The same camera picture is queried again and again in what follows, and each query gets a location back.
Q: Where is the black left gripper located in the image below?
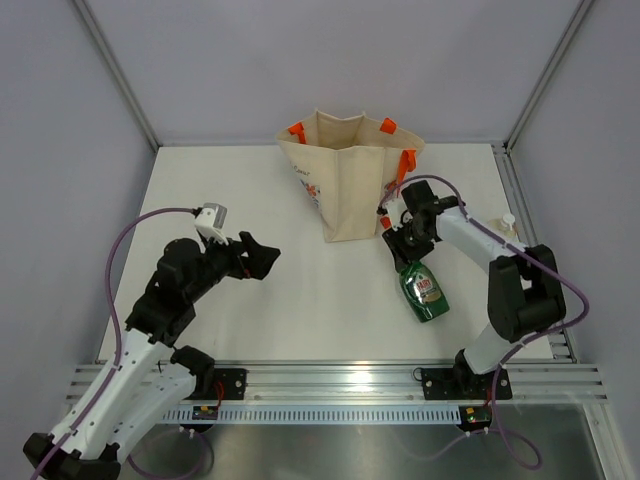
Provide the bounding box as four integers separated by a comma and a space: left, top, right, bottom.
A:
186, 229, 279, 304

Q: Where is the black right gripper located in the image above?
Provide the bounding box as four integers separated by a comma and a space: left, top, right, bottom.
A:
382, 217, 435, 271

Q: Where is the green Fairy dish soap bottle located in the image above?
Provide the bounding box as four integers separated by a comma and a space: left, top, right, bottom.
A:
399, 262, 450, 323

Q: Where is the beige canvas tote bag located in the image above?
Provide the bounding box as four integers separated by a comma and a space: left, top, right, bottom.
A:
276, 110, 426, 242

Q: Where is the cream pump lotion bottle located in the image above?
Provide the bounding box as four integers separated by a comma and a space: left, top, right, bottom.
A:
488, 213, 518, 240

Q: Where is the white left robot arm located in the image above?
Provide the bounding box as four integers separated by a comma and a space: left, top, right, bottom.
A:
23, 232, 281, 479

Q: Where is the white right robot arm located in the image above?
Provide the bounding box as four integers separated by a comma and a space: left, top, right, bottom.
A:
377, 175, 566, 400

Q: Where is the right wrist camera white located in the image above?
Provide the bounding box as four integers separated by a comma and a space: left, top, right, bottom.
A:
378, 197, 406, 231

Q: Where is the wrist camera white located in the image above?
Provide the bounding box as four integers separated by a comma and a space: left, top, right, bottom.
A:
378, 197, 406, 231
194, 203, 228, 245

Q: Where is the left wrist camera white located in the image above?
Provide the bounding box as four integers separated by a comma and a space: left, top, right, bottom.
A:
194, 203, 228, 245

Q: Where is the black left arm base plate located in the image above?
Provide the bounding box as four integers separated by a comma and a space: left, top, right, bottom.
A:
187, 368, 247, 401

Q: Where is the aluminium mounting rail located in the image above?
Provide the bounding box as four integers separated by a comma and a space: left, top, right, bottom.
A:
216, 361, 608, 404

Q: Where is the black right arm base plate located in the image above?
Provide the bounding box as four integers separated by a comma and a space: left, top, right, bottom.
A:
417, 365, 513, 401

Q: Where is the slotted white cable duct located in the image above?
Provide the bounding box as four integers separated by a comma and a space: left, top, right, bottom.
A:
158, 404, 461, 425

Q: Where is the right side aluminium rail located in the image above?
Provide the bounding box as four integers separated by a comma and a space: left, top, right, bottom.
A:
491, 142, 579, 363

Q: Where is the right aluminium frame post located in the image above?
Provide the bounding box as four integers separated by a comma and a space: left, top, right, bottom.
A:
503, 0, 597, 154

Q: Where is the aluminium frame post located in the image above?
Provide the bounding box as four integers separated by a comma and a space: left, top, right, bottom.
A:
69, 0, 162, 153
503, 0, 597, 154

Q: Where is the left aluminium frame post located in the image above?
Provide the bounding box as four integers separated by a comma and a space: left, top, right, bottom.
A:
69, 0, 162, 153

